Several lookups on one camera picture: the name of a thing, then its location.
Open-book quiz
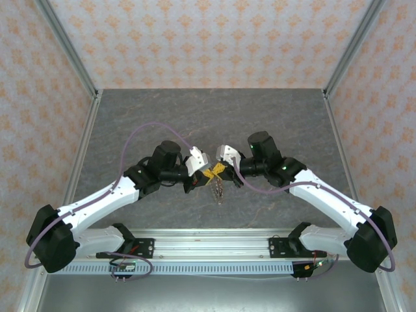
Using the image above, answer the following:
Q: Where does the silver toothed sprocket ring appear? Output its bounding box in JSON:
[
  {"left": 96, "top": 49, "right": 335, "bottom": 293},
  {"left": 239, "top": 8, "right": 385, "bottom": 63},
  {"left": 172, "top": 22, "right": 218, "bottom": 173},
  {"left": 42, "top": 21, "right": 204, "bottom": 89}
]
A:
[{"left": 209, "top": 177, "right": 226, "bottom": 206}]

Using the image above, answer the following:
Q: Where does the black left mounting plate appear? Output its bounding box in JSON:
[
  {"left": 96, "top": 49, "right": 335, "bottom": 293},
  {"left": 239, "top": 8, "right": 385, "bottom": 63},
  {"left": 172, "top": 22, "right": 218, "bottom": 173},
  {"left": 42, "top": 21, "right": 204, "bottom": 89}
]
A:
[{"left": 96, "top": 237, "right": 155, "bottom": 259}]

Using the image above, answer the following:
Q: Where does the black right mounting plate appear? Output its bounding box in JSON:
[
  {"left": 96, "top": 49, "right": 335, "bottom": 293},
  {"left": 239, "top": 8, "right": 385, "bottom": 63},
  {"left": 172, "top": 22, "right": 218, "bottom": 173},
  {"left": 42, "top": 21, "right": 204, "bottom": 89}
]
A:
[{"left": 268, "top": 237, "right": 326, "bottom": 259}]

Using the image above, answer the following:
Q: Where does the black mounting plate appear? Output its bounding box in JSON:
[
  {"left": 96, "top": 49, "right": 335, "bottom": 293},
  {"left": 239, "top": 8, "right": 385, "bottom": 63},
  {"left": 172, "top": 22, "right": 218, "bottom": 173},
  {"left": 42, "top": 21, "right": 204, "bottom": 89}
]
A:
[
  {"left": 268, "top": 237, "right": 326, "bottom": 259},
  {"left": 96, "top": 237, "right": 155, "bottom": 259}
]

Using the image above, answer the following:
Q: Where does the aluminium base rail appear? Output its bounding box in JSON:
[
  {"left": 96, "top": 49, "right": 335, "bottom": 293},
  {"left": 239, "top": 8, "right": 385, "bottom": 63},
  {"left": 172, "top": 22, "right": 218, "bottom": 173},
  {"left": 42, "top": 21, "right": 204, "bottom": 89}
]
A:
[{"left": 76, "top": 227, "right": 354, "bottom": 261}]

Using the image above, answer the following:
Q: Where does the aluminium frame post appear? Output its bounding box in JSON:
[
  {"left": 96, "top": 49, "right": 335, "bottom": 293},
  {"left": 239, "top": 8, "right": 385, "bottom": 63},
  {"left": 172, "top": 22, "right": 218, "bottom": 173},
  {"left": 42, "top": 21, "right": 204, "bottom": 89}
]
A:
[
  {"left": 323, "top": 0, "right": 388, "bottom": 99},
  {"left": 33, "top": 0, "right": 99, "bottom": 99}
]

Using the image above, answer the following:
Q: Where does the small circuit board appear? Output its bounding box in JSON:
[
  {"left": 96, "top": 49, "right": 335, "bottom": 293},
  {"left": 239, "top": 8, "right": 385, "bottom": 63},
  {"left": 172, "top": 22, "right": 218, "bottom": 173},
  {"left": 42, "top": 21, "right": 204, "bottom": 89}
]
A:
[
  {"left": 109, "top": 261, "right": 136, "bottom": 272},
  {"left": 304, "top": 259, "right": 330, "bottom": 272}
]

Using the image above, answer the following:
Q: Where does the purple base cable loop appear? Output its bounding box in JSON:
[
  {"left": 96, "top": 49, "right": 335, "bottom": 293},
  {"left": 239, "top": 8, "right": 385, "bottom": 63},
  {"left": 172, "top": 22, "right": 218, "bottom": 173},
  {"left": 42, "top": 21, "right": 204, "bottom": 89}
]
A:
[
  {"left": 305, "top": 253, "right": 341, "bottom": 281},
  {"left": 103, "top": 250, "right": 154, "bottom": 282}
]

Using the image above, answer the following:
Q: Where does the slotted grey cable duct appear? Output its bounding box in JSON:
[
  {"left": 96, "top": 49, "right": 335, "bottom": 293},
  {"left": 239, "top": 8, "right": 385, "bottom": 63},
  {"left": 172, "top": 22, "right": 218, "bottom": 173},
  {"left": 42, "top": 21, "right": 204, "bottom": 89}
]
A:
[{"left": 61, "top": 262, "right": 295, "bottom": 274}]

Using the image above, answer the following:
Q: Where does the grey metal shelf panel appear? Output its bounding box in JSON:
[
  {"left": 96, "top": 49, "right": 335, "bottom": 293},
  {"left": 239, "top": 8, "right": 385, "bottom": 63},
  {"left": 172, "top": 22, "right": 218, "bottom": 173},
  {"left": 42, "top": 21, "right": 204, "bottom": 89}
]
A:
[{"left": 36, "top": 274, "right": 389, "bottom": 312}]

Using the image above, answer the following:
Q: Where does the aluminium frame side rail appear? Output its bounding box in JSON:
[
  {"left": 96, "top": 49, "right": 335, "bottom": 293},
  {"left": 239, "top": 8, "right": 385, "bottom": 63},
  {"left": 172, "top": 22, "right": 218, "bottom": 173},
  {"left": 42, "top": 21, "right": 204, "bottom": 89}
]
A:
[
  {"left": 322, "top": 90, "right": 401, "bottom": 312},
  {"left": 16, "top": 93, "right": 104, "bottom": 312}
]

